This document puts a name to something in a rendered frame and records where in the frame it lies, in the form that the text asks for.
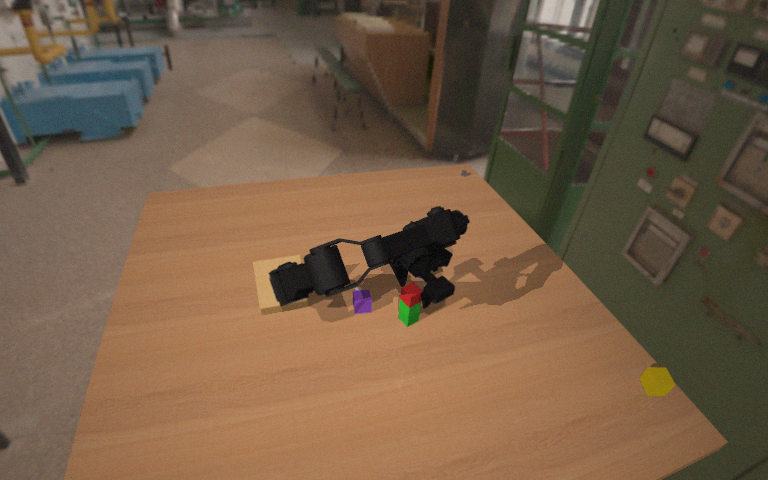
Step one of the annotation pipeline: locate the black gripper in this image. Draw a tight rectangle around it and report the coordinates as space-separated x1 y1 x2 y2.
389 249 455 309

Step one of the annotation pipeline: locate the purple block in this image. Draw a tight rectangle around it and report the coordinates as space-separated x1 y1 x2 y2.
353 290 372 314

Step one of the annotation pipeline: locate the red block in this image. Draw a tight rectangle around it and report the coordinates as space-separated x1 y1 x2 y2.
400 282 423 308

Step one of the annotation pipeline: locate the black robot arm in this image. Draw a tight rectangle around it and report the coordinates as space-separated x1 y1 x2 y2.
268 206 470 306

